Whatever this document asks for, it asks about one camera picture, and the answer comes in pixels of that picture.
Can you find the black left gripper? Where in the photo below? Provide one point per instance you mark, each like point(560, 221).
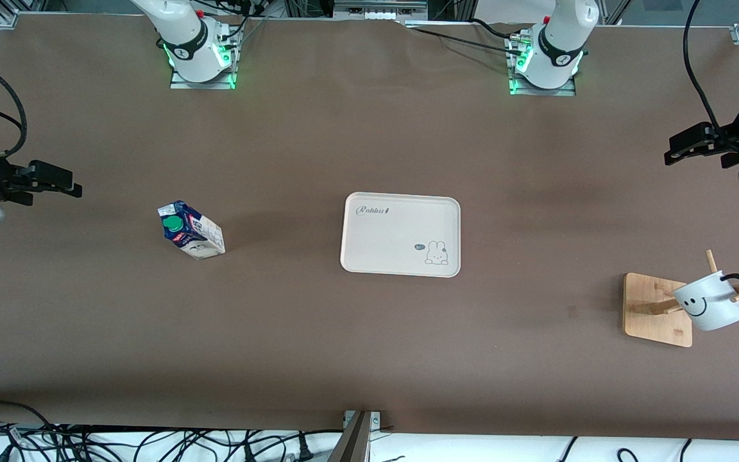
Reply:
point(736, 138)

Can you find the blue white milk carton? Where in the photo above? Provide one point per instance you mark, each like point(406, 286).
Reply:
point(199, 234)

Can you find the white smiley face mug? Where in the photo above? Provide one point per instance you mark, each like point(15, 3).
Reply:
point(713, 308)

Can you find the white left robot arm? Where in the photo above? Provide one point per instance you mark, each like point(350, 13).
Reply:
point(559, 38)

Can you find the cream rabbit print tray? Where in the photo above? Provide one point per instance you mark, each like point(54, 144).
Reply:
point(395, 237)

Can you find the wooden mug rack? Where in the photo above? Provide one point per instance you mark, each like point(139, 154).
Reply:
point(648, 308)

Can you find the brown table cover mat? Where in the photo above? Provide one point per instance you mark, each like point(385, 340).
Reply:
point(280, 353)

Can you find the white power strip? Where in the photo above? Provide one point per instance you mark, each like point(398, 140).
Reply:
point(379, 11)

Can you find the dark aluminium profile bar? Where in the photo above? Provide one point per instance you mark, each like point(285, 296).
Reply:
point(353, 443)

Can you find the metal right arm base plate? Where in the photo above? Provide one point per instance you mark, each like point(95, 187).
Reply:
point(180, 83)

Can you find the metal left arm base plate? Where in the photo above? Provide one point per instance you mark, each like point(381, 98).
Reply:
point(517, 90)

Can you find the silver metal corner bracket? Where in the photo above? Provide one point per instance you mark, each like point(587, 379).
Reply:
point(374, 420)

